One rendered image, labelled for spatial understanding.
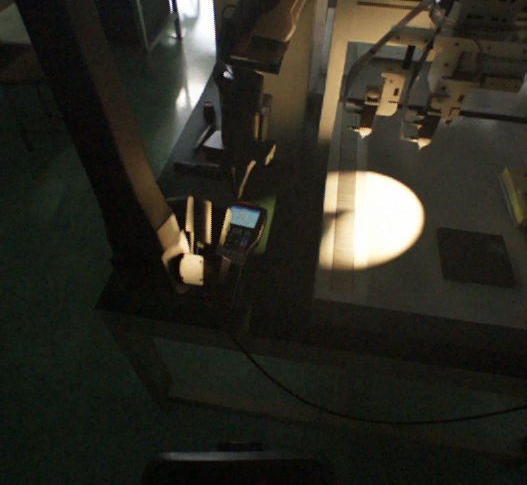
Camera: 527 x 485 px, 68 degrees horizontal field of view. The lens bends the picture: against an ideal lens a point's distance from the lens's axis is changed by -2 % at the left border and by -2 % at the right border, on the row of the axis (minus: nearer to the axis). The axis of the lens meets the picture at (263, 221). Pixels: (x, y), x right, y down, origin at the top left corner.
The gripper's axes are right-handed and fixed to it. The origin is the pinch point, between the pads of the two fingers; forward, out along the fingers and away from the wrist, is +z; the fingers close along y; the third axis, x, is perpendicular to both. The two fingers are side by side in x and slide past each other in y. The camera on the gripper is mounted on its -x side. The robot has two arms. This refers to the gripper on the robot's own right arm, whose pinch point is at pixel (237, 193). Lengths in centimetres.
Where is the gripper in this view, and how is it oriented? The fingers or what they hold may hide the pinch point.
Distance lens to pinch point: 67.4
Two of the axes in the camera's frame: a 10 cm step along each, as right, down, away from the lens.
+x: -2.5, 5.4, -8.1
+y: -9.6, -2.1, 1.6
